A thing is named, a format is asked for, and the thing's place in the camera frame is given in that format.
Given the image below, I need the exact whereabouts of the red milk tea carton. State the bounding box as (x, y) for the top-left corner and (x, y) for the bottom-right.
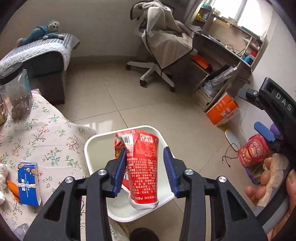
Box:
(114, 129), (159, 210)

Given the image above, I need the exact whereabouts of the clear crushed plastic bottle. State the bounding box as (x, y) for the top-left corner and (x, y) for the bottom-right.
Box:
(13, 223), (29, 241)

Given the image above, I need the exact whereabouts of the white trash bin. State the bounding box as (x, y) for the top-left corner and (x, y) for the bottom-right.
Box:
(84, 125), (175, 222)

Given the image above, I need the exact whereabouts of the person's right hand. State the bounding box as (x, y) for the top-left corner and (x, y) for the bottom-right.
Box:
(245, 157), (296, 241)

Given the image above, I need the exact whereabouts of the red snack bag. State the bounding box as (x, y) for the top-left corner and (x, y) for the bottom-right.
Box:
(238, 133), (271, 168)

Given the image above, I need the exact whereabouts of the orange cardboard box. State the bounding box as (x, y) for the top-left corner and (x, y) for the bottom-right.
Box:
(206, 92), (239, 126)

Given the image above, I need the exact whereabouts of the white oval scale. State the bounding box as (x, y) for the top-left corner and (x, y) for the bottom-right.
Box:
(224, 129), (241, 152)

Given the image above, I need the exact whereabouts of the wooden desk with shelves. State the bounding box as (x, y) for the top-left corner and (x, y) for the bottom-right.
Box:
(186, 1), (268, 112)

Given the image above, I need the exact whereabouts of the floral tablecloth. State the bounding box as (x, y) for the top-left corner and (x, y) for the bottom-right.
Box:
(0, 89), (130, 241)

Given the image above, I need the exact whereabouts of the blue biscuit box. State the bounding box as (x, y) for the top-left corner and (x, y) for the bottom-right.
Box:
(18, 162), (41, 206)

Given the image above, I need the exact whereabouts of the crumpled white tissue lower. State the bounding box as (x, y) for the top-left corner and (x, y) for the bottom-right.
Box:
(0, 163), (8, 205)

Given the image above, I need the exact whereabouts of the beige blanket on chair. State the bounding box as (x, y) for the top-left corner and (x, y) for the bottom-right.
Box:
(131, 1), (193, 69)

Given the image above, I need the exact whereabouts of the clear jar with green contents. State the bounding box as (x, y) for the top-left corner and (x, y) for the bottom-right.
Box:
(0, 96), (8, 126)

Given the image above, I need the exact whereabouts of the dark ottoman with quilted cover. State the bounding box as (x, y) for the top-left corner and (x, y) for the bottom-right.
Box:
(1, 33), (80, 105)

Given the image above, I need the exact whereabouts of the clear jar with brown nuts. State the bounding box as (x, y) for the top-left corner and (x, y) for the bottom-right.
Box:
(1, 62), (33, 120)

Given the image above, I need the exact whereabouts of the white office chair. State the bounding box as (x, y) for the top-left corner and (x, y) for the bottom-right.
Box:
(125, 1), (197, 93)

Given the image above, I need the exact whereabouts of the blue monkey plush toy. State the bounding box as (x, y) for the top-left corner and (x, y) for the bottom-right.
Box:
(16, 20), (65, 47)

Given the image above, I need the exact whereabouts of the black cable on floor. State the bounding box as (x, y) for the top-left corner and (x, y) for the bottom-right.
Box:
(222, 142), (240, 168)

